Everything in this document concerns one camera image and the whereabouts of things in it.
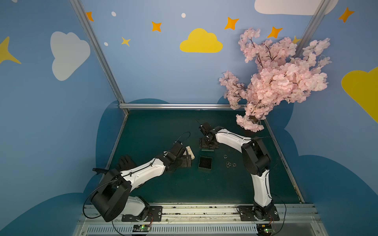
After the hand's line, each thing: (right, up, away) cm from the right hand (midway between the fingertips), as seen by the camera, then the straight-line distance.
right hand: (208, 144), depth 100 cm
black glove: (-53, -11, -9) cm, 55 cm away
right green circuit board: (+24, -39, -28) cm, 54 cm away
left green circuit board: (-36, -37, -29) cm, 60 cm away
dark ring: (+12, -12, -7) cm, 18 cm away
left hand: (-14, -8, -13) cm, 20 cm away
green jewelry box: (-3, -11, -8) cm, 14 cm away
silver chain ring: (+11, -8, -4) cm, 14 cm away
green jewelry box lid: (-1, -4, -1) cm, 4 cm away
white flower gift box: (-13, -5, -5) cm, 14 cm away
